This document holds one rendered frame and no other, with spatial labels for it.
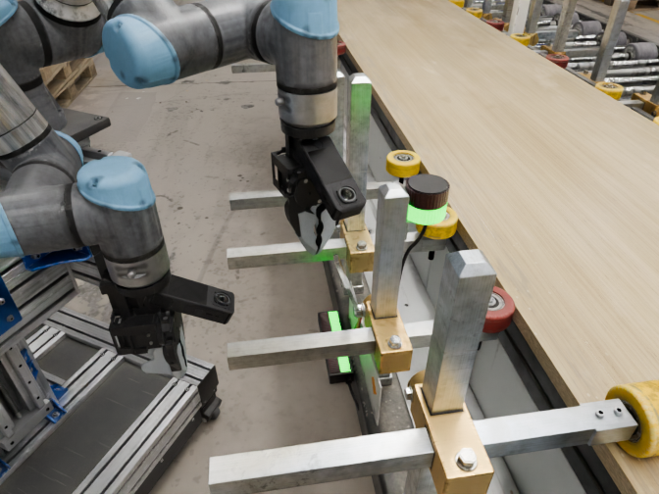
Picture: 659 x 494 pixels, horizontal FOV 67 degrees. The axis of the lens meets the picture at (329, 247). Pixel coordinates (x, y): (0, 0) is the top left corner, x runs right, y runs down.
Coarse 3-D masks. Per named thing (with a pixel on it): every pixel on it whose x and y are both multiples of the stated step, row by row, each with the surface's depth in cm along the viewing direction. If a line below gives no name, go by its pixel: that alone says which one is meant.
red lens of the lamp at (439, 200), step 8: (440, 176) 70; (448, 184) 69; (408, 192) 68; (416, 192) 67; (448, 192) 68; (416, 200) 67; (424, 200) 67; (432, 200) 67; (440, 200) 67; (424, 208) 68; (432, 208) 68
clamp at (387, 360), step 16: (368, 304) 83; (368, 320) 82; (384, 320) 80; (400, 320) 80; (384, 336) 77; (400, 336) 77; (384, 352) 75; (400, 352) 75; (384, 368) 77; (400, 368) 77
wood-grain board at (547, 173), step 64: (384, 0) 267; (384, 64) 178; (448, 64) 178; (512, 64) 178; (448, 128) 133; (512, 128) 133; (576, 128) 133; (640, 128) 133; (512, 192) 106; (576, 192) 106; (640, 192) 106; (512, 256) 88; (576, 256) 88; (640, 256) 88; (576, 320) 76; (640, 320) 76; (576, 384) 66
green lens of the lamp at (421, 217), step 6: (408, 210) 69; (414, 210) 68; (420, 210) 68; (438, 210) 68; (444, 210) 69; (408, 216) 70; (414, 216) 69; (420, 216) 68; (426, 216) 68; (432, 216) 68; (438, 216) 69; (444, 216) 70; (420, 222) 69; (426, 222) 69; (432, 222) 69
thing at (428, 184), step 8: (416, 176) 70; (424, 176) 70; (432, 176) 70; (408, 184) 69; (416, 184) 68; (424, 184) 68; (432, 184) 68; (440, 184) 68; (424, 192) 67; (432, 192) 67; (440, 192) 67; (416, 208) 68; (424, 224) 73; (424, 232) 73; (416, 240) 74; (408, 248) 75
